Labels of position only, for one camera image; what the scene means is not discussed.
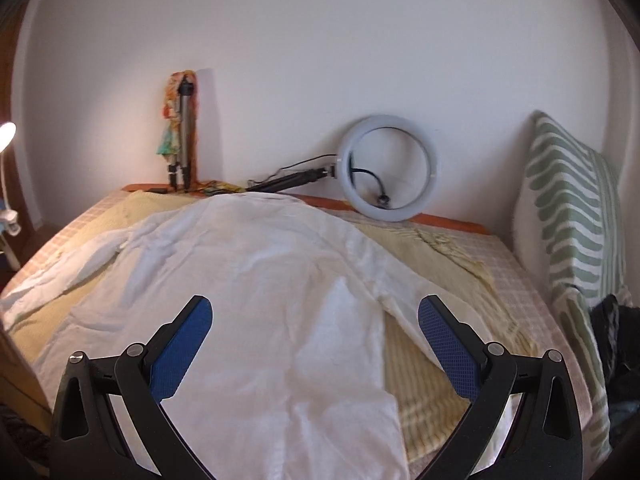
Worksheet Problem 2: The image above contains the white long-sleeved shirt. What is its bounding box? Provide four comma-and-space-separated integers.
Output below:
0, 190, 501, 480

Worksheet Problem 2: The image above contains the dark clothes pile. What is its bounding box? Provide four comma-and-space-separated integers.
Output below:
590, 295, 639, 448

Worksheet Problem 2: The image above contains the yellow striped blanket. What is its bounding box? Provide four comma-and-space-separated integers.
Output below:
6, 190, 540, 463

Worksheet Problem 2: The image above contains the pink checked bedspread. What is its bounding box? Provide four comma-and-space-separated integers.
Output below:
0, 192, 609, 480

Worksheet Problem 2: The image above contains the green white patterned pillow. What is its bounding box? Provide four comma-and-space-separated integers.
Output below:
513, 113, 630, 467

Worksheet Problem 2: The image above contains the white clip desk lamp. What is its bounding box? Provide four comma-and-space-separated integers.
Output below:
0, 122, 22, 272

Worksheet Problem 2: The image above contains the orange floral mattress sheet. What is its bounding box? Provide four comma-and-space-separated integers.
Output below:
122, 183, 490, 235

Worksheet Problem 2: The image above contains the folded silver tripod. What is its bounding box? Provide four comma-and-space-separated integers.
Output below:
166, 73, 195, 192

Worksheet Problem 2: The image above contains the white ring light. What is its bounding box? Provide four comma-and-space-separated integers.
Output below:
335, 114, 438, 222

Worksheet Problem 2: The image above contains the black ring light cable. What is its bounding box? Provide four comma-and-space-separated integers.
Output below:
349, 153, 393, 207

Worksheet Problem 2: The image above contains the black ring light stand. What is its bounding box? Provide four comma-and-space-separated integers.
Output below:
246, 167, 334, 193

